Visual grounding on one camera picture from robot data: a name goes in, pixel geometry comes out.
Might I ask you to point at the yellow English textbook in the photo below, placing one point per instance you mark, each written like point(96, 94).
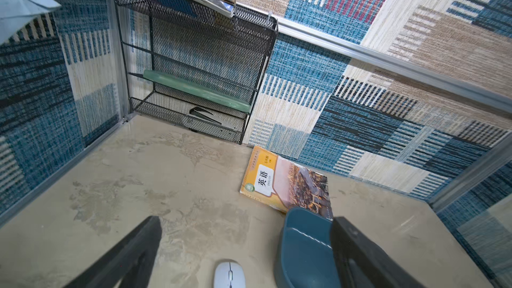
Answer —
point(282, 184)

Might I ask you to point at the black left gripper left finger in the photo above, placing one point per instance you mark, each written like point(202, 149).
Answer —
point(129, 263)

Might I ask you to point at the white computer mouse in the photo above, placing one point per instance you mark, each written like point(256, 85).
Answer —
point(229, 274)

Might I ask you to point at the teal plastic storage box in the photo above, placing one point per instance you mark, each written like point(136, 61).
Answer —
point(304, 254)

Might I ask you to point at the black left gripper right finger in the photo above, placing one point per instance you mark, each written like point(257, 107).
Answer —
point(362, 263)

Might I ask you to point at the black mesh desk shelf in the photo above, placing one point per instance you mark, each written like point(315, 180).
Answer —
point(197, 44)

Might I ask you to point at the green book in shelf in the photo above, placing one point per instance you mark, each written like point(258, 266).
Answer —
point(196, 90)

